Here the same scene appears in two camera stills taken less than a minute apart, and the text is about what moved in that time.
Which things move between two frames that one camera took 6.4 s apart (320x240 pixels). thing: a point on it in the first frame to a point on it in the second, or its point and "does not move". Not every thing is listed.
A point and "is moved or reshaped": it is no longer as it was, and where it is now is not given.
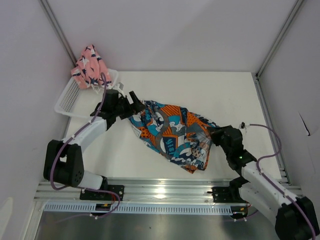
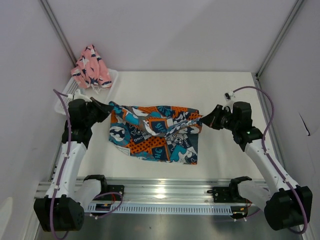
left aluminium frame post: (55, 24) does not move
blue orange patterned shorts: (183, 138) is moved or reshaped
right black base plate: (225, 194) does not move
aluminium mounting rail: (188, 192) does not move
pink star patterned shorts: (89, 70) does not move
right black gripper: (215, 133) to (211, 120)
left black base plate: (95, 195) does not move
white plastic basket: (82, 103) does not move
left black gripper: (131, 109) to (104, 109)
